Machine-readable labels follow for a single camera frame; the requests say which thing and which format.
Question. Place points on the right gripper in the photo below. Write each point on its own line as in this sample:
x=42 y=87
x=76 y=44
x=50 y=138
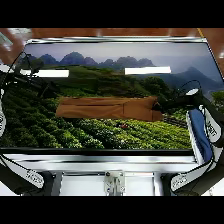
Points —
x=157 y=107

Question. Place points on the brown garment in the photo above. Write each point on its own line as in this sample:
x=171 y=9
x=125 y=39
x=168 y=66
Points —
x=106 y=108

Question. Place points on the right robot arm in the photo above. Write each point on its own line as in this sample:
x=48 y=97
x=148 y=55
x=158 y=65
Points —
x=209 y=127

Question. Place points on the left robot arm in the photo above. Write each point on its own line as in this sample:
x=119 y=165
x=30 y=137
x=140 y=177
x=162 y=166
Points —
x=29 y=175

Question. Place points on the silver frame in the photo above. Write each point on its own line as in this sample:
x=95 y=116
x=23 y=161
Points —
x=100 y=163

